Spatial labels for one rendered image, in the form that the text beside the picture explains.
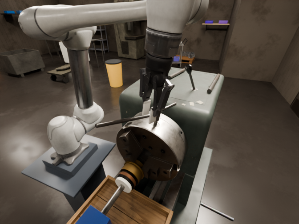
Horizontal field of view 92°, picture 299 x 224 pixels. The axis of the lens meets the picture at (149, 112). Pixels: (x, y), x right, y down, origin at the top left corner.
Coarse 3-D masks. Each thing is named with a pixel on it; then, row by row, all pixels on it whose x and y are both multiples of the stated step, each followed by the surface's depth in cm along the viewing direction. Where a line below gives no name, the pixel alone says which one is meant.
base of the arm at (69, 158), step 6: (84, 144) 104; (78, 150) 97; (84, 150) 102; (54, 156) 96; (60, 156) 93; (66, 156) 93; (72, 156) 95; (78, 156) 98; (54, 162) 90; (60, 162) 93; (66, 162) 93; (72, 162) 92
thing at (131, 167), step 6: (126, 162) 57; (132, 162) 55; (138, 162) 57; (126, 168) 54; (132, 168) 54; (138, 168) 55; (120, 174) 53; (126, 174) 52; (132, 174) 53; (138, 174) 54; (132, 180) 51; (138, 180) 53; (132, 186) 51
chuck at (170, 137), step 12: (144, 120) 59; (120, 132) 64; (144, 132) 56; (156, 132) 54; (168, 132) 56; (120, 144) 69; (144, 144) 60; (156, 144) 56; (168, 144) 53; (180, 144) 58; (156, 156) 60; (168, 156) 56; (180, 156) 57
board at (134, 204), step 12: (108, 180) 74; (96, 192) 68; (108, 192) 70; (132, 192) 68; (84, 204) 63; (96, 204) 65; (120, 204) 65; (132, 204) 65; (144, 204) 65; (156, 204) 63; (108, 216) 61; (120, 216) 61; (132, 216) 61; (144, 216) 61; (156, 216) 61; (168, 216) 60
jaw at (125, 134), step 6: (126, 126) 62; (126, 132) 59; (132, 132) 60; (120, 138) 59; (126, 138) 57; (132, 138) 59; (126, 144) 59; (132, 144) 58; (138, 144) 60; (126, 150) 58; (132, 150) 57; (138, 150) 60; (126, 156) 57; (132, 156) 57
